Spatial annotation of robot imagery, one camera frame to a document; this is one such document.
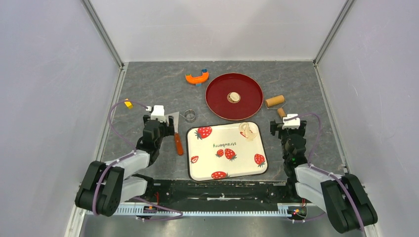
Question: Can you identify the yellow block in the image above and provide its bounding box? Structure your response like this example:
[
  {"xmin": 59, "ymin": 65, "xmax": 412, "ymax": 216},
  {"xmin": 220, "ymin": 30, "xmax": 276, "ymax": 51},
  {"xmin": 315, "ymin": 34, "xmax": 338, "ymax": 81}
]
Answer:
[{"xmin": 124, "ymin": 99, "xmax": 133, "ymax": 110}]

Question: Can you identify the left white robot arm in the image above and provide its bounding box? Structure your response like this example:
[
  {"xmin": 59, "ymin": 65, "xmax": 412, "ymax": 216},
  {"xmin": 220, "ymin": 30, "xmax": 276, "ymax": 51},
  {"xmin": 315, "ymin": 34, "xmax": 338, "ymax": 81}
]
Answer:
[{"xmin": 75, "ymin": 114, "xmax": 177, "ymax": 217}]

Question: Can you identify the white toothed cable strip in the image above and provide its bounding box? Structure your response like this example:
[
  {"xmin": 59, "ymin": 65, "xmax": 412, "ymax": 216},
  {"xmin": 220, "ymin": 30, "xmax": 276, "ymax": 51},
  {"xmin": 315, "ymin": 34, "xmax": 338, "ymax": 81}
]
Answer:
[{"xmin": 85, "ymin": 202, "xmax": 289, "ymax": 217}]

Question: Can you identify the torn off dough scrap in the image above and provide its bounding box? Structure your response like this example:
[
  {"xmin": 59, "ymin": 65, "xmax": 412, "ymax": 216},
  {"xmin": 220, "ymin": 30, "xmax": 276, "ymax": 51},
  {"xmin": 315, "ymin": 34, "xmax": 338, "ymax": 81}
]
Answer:
[{"xmin": 239, "ymin": 122, "xmax": 257, "ymax": 141}]

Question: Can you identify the strawberry pattern tray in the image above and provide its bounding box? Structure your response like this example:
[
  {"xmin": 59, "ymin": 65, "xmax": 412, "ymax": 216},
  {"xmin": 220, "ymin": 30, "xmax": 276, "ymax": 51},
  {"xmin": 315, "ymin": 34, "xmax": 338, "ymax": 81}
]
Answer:
[{"xmin": 186, "ymin": 121, "xmax": 268, "ymax": 182}]

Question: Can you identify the wooden dough roller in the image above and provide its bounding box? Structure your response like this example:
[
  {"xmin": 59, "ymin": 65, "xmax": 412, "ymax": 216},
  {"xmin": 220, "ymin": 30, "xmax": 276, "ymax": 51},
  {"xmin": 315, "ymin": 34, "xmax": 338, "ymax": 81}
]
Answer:
[{"xmin": 264, "ymin": 95, "xmax": 287, "ymax": 118}]

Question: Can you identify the orange handled scraper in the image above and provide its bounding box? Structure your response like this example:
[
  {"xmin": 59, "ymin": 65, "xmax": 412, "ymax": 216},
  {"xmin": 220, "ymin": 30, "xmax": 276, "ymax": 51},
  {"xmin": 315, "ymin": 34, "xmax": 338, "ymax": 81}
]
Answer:
[{"xmin": 166, "ymin": 112, "xmax": 184, "ymax": 156}]

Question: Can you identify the orange U-shaped toy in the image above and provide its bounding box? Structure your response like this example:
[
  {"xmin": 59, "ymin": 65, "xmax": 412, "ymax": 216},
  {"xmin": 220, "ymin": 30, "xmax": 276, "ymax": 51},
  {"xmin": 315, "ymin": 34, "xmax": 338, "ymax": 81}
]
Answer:
[{"xmin": 185, "ymin": 69, "xmax": 209, "ymax": 86}]

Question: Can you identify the red round plate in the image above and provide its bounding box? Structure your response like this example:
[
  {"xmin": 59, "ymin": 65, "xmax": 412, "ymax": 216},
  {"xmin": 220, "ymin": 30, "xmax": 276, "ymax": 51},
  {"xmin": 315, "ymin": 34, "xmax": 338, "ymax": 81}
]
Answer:
[{"xmin": 205, "ymin": 73, "xmax": 264, "ymax": 121}]

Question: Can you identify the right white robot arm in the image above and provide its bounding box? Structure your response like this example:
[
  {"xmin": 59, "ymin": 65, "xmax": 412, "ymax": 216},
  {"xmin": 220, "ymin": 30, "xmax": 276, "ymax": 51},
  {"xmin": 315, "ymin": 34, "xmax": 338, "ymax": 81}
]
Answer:
[{"xmin": 270, "ymin": 120, "xmax": 378, "ymax": 234}]

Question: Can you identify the white dough piece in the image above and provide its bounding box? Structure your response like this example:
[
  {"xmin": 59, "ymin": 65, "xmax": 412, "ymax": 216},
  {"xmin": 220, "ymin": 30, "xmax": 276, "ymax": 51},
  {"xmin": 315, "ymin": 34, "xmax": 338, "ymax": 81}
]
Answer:
[{"xmin": 227, "ymin": 92, "xmax": 241, "ymax": 103}]

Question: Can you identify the small metal cup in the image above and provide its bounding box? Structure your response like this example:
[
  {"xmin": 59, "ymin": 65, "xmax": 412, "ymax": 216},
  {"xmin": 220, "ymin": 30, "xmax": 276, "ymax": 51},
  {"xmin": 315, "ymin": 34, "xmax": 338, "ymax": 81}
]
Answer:
[{"xmin": 183, "ymin": 109, "xmax": 196, "ymax": 123}]

